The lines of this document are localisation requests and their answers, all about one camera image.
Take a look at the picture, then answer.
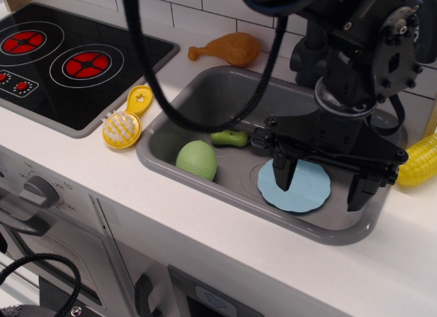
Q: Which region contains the yellow dish brush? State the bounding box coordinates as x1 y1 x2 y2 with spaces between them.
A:
102 85 154 150

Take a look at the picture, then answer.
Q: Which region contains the grey oven knob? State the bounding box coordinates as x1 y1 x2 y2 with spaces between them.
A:
18 176 59 208

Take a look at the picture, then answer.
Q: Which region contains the yellow toy corn cob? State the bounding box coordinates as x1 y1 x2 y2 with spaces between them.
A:
397 133 436 187

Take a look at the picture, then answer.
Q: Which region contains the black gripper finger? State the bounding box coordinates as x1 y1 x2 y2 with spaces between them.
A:
347 174 382 212
272 149 298 191

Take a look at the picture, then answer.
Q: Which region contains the green textured toy lemon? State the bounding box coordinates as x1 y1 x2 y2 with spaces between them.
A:
175 140 217 181

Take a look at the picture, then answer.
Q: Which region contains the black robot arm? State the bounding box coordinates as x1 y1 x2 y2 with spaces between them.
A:
243 0 436 211

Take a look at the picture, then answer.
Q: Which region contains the black toy stove top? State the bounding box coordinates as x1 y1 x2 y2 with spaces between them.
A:
0 2 180 139

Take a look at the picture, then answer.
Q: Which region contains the orange toy chicken drumstick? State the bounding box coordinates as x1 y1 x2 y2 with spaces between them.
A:
187 32 262 67

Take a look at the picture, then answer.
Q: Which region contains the green handled grey spatula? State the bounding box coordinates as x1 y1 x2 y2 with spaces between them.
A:
210 130 252 148

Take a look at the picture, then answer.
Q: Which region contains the black braided cable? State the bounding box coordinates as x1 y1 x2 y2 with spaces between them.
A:
121 0 290 133

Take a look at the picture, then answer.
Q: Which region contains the grey oven door handle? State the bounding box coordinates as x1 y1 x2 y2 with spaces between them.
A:
1 209 57 236

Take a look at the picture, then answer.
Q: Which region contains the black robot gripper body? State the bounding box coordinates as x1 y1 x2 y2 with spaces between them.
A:
251 109 408 187

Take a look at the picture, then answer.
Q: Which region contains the black sink faucet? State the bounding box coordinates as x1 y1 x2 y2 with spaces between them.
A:
290 20 328 88

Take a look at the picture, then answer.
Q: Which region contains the light blue scalloped plate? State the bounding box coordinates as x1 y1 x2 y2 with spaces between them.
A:
257 160 330 213

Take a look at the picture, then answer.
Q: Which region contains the grey toy sink basin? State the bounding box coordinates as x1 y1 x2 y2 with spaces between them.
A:
137 66 389 245

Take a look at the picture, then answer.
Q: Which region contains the black cable lower left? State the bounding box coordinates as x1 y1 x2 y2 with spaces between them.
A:
0 253 82 317

